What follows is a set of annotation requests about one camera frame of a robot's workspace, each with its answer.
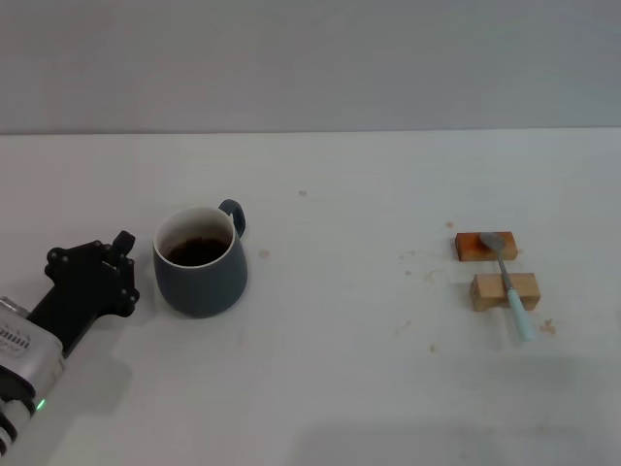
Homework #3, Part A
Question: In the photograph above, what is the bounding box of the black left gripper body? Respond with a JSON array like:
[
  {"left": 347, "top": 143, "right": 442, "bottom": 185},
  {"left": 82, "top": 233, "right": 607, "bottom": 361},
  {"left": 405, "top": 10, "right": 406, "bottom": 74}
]
[{"left": 26, "top": 240, "right": 126, "bottom": 359}]

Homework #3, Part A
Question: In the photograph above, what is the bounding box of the dark grey coffee mug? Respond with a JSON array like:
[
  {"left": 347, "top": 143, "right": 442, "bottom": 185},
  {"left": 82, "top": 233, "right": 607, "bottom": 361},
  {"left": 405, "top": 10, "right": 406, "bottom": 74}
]
[{"left": 152, "top": 198, "right": 249, "bottom": 320}]

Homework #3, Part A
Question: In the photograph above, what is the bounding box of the metal spoon light blue handle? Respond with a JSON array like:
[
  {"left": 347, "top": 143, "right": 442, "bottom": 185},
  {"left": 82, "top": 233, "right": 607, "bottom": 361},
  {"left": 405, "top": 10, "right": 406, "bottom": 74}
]
[{"left": 478, "top": 231, "right": 539, "bottom": 344}]

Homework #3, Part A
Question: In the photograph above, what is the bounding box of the orange stained wooden block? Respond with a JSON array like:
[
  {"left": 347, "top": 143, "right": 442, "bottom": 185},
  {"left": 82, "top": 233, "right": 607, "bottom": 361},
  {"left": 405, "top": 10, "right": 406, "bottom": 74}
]
[{"left": 454, "top": 231, "right": 520, "bottom": 264}]

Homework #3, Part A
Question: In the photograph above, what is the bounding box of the light wooden notched block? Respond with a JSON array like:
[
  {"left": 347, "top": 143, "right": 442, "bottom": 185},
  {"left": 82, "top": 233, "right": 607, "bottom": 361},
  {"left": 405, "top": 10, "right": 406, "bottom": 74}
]
[{"left": 468, "top": 272, "right": 541, "bottom": 314}]

